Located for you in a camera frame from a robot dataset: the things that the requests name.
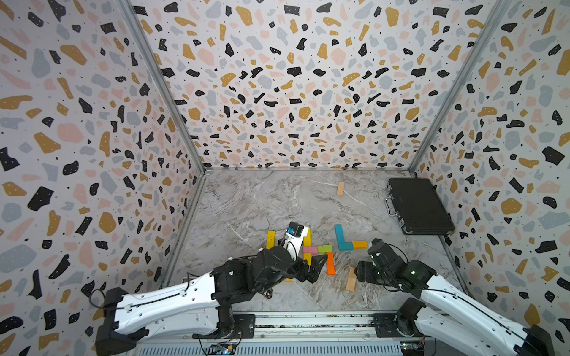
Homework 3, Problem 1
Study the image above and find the yellow block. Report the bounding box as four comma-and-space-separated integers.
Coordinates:
266, 231, 276, 250
304, 228, 312, 247
304, 253, 312, 266

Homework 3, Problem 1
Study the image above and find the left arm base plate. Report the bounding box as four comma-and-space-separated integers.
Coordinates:
226, 314, 256, 341

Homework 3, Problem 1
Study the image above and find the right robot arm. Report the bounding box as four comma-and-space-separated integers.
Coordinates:
355, 239, 555, 355

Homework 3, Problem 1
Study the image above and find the orange block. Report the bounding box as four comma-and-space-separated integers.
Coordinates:
326, 252, 335, 275

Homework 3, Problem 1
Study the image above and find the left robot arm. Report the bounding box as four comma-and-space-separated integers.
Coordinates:
95, 246, 328, 355

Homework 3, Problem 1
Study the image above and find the green block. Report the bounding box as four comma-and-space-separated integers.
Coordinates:
318, 245, 333, 255

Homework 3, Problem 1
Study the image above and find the tan wooden block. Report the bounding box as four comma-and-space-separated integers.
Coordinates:
345, 267, 357, 292

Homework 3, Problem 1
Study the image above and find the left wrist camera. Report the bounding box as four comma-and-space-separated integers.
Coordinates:
277, 222, 310, 260

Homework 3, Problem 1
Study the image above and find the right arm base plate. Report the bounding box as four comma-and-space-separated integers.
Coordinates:
370, 312, 425, 338

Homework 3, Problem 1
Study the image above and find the teal block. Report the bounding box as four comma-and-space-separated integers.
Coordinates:
338, 243, 354, 252
335, 225, 347, 251

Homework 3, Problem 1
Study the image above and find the pink block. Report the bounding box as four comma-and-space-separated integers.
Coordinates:
303, 246, 319, 255

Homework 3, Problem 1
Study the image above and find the aluminium front rail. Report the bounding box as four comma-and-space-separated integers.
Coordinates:
133, 310, 502, 344

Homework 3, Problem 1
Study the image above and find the circuit board with leds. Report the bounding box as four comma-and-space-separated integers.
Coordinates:
205, 344, 237, 355

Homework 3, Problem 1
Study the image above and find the orange-yellow small block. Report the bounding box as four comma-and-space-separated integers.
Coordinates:
352, 241, 368, 249

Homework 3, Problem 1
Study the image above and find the black briefcase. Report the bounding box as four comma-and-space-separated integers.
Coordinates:
384, 177, 455, 236

